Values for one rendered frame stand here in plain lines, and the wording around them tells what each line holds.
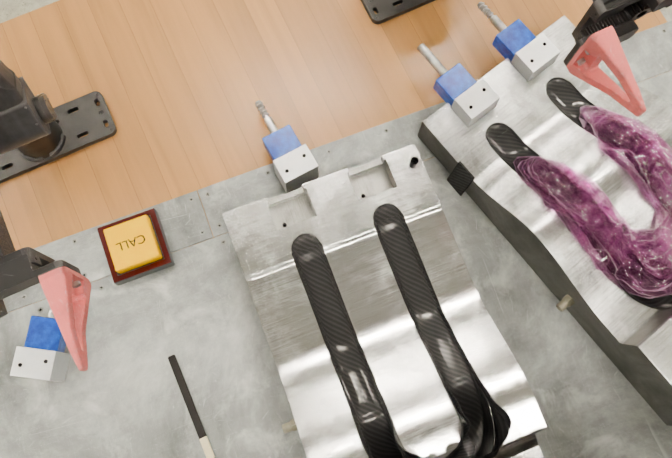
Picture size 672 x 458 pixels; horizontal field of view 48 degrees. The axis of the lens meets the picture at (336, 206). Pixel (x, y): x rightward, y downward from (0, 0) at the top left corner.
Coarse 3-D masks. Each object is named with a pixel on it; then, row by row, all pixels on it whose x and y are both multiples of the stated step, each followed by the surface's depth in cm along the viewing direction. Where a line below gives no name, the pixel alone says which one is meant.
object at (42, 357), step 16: (32, 320) 94; (48, 320) 94; (32, 336) 94; (48, 336) 94; (16, 352) 92; (32, 352) 92; (48, 352) 92; (16, 368) 91; (32, 368) 91; (48, 368) 91; (64, 368) 95
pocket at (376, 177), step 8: (384, 160) 95; (360, 168) 96; (368, 168) 96; (376, 168) 98; (384, 168) 98; (352, 176) 97; (360, 176) 97; (368, 176) 97; (376, 176) 97; (384, 176) 97; (392, 176) 95; (352, 184) 97; (360, 184) 97; (368, 184) 97; (376, 184) 97; (384, 184) 97; (392, 184) 97; (360, 192) 97; (368, 192) 97; (376, 192) 97
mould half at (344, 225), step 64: (320, 192) 94; (384, 192) 94; (256, 256) 92; (384, 256) 92; (448, 256) 92; (384, 320) 90; (448, 320) 90; (320, 384) 87; (384, 384) 86; (512, 384) 84; (320, 448) 82; (448, 448) 82; (512, 448) 89
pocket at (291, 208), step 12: (300, 192) 95; (276, 204) 96; (288, 204) 96; (300, 204) 96; (312, 204) 93; (276, 216) 96; (288, 216) 96; (300, 216) 96; (312, 216) 96; (276, 228) 95
